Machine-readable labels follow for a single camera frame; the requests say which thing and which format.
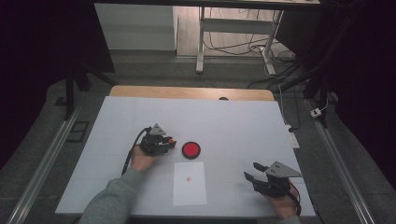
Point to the round red ink pad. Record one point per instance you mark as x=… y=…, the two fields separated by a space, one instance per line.
x=191 y=150

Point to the small white adapter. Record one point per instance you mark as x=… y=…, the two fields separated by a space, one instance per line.
x=315 y=112

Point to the white cabinet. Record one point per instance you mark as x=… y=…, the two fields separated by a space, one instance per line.
x=134 y=28

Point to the dark curtain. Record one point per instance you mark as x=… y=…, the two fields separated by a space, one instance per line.
x=31 y=62
x=373 y=77

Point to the white paper sheet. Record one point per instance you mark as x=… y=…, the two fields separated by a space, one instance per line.
x=190 y=193

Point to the aluminium floor rail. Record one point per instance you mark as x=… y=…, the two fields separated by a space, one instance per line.
x=339 y=168
x=43 y=168

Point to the black metal stand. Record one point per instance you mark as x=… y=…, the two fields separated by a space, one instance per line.
x=69 y=93
x=323 y=93

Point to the orange stamp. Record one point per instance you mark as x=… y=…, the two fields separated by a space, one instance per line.
x=171 y=142

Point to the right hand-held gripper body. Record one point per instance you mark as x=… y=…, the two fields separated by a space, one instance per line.
x=278 y=172

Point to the white metal desk frame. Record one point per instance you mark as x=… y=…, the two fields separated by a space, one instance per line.
x=236 y=25

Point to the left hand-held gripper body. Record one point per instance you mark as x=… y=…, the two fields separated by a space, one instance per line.
x=152 y=144

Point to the white power strip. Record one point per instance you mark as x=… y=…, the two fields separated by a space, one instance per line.
x=293 y=138

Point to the person's right hand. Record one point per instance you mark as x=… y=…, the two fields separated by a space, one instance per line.
x=285 y=207

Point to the dark floor socket plate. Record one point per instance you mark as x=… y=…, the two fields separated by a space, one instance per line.
x=79 y=127

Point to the white table cover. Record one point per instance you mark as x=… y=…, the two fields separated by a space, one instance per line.
x=233 y=124

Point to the person's left hand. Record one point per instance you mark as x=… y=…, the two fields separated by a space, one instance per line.
x=141 y=161

